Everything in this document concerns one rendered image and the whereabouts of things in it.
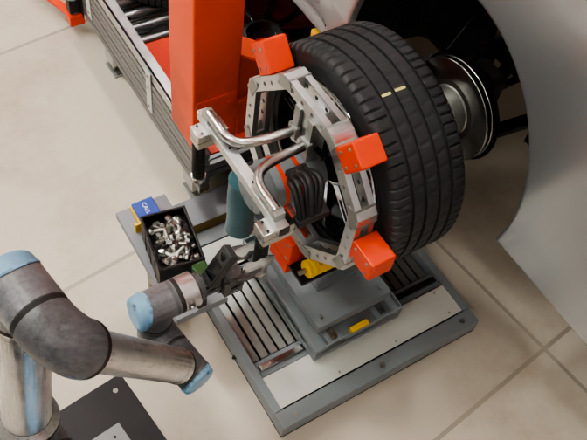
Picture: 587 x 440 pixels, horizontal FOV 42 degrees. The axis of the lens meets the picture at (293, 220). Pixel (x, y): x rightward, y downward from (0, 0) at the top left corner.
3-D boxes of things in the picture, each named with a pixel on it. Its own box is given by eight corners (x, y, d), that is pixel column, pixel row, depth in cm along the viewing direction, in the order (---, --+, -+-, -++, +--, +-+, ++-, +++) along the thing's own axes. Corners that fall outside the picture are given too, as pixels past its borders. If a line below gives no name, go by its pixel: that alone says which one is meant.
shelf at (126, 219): (227, 301, 230) (228, 296, 227) (176, 326, 224) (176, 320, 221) (164, 198, 249) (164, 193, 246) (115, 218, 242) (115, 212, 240)
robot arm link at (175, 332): (156, 367, 193) (155, 347, 183) (130, 335, 197) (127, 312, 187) (186, 347, 197) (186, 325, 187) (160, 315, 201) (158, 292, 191)
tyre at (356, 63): (493, 255, 196) (429, 1, 180) (422, 292, 188) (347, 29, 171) (362, 228, 255) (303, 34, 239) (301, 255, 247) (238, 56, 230)
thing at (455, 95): (452, 168, 241) (511, 138, 212) (432, 177, 238) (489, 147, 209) (408, 78, 243) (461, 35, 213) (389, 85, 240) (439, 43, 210)
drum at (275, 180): (325, 198, 211) (333, 166, 200) (258, 227, 203) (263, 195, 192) (299, 162, 217) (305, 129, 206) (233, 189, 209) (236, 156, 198)
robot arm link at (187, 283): (170, 271, 184) (188, 302, 180) (188, 263, 186) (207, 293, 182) (170, 289, 191) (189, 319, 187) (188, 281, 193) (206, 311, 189)
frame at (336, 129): (352, 291, 218) (393, 174, 174) (333, 300, 216) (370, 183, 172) (258, 158, 242) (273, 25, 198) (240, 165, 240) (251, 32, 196)
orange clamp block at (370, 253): (371, 244, 200) (391, 270, 196) (347, 255, 197) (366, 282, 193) (376, 229, 194) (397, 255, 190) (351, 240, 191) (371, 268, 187)
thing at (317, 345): (397, 318, 272) (403, 305, 264) (313, 362, 258) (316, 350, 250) (322, 216, 294) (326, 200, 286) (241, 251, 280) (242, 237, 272)
